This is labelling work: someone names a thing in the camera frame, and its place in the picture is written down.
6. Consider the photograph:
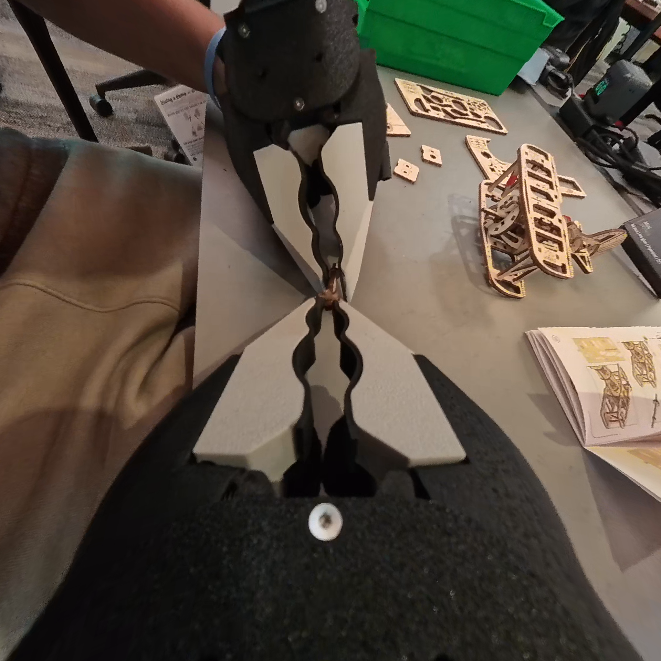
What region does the black table leg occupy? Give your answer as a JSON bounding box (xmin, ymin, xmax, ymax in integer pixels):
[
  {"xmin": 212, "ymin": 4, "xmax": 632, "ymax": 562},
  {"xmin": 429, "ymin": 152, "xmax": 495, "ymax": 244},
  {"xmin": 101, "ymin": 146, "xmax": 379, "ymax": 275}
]
[{"xmin": 7, "ymin": 0, "xmax": 100, "ymax": 144}]

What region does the broken laser-cut wooden sheet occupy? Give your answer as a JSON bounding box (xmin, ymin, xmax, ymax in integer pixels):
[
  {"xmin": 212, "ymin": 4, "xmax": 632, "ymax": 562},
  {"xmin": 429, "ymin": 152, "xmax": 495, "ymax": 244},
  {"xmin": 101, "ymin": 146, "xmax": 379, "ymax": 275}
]
[{"xmin": 385, "ymin": 103, "xmax": 413, "ymax": 138}]

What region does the pale blue box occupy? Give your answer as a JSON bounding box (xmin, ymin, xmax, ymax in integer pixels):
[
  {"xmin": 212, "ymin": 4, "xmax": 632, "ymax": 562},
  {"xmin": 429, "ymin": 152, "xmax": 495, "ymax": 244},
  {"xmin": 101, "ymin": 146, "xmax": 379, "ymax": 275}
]
[{"xmin": 515, "ymin": 48, "xmax": 549, "ymax": 87}]

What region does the green plastic bin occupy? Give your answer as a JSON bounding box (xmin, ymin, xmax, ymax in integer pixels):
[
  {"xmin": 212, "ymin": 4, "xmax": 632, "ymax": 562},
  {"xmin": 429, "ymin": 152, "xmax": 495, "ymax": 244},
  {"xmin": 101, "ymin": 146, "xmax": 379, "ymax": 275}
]
[{"xmin": 356, "ymin": 0, "xmax": 565, "ymax": 97}]

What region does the printed paper sheet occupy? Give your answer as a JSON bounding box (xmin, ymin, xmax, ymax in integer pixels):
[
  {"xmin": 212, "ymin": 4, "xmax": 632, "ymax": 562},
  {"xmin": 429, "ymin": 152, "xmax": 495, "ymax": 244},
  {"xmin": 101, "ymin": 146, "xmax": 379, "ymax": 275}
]
[{"xmin": 153, "ymin": 84, "xmax": 208, "ymax": 167}]

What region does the person's left forearm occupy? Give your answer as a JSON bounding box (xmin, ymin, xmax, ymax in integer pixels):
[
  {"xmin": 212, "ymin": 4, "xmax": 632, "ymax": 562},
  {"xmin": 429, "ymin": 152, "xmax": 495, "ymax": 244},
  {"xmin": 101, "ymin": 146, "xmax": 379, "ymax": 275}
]
[{"xmin": 28, "ymin": 0, "xmax": 226, "ymax": 100}]

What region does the large laser-cut wooden sheet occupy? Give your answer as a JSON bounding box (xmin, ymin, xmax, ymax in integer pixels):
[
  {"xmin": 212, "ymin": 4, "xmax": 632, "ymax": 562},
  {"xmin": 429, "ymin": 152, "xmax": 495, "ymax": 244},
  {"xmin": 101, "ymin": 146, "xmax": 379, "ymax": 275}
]
[{"xmin": 395, "ymin": 77, "xmax": 510, "ymax": 136}]

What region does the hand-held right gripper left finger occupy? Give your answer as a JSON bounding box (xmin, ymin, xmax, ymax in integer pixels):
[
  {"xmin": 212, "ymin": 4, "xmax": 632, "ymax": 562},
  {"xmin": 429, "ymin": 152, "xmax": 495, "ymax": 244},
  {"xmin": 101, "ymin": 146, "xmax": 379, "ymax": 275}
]
[{"xmin": 192, "ymin": 298, "xmax": 323, "ymax": 486}]

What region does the open instruction booklet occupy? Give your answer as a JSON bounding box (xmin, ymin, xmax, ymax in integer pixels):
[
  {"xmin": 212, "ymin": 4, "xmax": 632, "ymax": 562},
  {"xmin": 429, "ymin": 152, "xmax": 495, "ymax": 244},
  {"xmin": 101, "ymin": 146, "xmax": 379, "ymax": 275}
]
[{"xmin": 525, "ymin": 325, "xmax": 661, "ymax": 506}]

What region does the blue wristband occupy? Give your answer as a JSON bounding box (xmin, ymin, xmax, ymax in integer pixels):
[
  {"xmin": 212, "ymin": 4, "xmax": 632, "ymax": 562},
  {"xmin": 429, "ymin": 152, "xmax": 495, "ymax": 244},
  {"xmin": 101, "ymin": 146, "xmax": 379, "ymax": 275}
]
[{"xmin": 203, "ymin": 26, "xmax": 228, "ymax": 110}]

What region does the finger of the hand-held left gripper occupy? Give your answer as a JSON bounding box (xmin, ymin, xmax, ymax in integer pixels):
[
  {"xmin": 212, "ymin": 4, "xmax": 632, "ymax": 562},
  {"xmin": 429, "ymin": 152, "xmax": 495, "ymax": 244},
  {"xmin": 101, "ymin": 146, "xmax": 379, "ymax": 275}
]
[
  {"xmin": 319, "ymin": 121, "xmax": 376, "ymax": 301},
  {"xmin": 252, "ymin": 144, "xmax": 327, "ymax": 296}
]

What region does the black office chair base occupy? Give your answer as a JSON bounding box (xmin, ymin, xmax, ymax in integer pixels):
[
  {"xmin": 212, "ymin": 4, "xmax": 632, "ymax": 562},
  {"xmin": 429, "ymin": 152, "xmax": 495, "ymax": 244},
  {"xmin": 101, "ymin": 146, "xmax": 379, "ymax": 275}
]
[{"xmin": 89, "ymin": 69, "xmax": 177, "ymax": 118}]

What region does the grey cylindrical device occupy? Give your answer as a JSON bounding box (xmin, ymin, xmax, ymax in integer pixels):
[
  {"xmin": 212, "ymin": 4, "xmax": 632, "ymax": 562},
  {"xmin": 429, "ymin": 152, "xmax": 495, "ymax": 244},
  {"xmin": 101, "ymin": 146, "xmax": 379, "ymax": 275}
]
[{"xmin": 588, "ymin": 59, "xmax": 654, "ymax": 126}]

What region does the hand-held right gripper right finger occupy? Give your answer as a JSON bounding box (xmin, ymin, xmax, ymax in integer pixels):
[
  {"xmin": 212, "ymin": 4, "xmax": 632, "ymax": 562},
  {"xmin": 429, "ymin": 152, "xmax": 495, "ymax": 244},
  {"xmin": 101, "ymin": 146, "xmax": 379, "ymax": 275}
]
[{"xmin": 332, "ymin": 304, "xmax": 466, "ymax": 485}]

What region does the person's beige sweatshirt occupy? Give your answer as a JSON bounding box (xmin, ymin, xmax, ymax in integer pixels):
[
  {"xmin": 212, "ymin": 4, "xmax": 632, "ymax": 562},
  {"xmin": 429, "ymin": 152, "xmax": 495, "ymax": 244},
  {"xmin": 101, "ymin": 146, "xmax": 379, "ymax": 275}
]
[{"xmin": 0, "ymin": 128, "xmax": 208, "ymax": 649}]

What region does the small wooden model part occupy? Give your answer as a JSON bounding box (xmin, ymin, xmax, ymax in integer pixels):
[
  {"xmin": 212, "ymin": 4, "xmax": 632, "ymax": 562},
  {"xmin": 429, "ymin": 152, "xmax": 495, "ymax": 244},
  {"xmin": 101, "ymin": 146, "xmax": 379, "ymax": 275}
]
[{"xmin": 320, "ymin": 263, "xmax": 348, "ymax": 312}]

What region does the black cable bundle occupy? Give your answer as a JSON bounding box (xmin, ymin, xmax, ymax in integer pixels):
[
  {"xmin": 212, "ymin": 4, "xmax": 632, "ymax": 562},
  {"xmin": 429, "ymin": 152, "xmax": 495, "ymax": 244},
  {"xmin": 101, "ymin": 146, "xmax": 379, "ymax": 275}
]
[{"xmin": 576, "ymin": 124, "xmax": 661, "ymax": 179}]

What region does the black cardboard box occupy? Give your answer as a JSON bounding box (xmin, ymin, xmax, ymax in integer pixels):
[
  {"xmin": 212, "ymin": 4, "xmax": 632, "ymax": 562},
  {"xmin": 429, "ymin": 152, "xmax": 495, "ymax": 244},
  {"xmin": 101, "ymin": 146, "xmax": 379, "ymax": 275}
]
[{"xmin": 619, "ymin": 207, "xmax": 661, "ymax": 300}]

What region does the wooden biplane model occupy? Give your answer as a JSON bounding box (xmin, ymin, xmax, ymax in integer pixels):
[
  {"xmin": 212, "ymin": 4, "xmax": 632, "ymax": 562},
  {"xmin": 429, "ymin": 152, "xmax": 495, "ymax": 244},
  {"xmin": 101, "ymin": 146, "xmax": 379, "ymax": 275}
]
[{"xmin": 477, "ymin": 143, "xmax": 629, "ymax": 301}]

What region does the grey desk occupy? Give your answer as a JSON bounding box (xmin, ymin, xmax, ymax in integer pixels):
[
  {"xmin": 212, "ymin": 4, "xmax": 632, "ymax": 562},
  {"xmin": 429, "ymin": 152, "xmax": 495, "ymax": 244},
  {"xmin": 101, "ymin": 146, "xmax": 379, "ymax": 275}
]
[{"xmin": 192, "ymin": 64, "xmax": 661, "ymax": 661}]

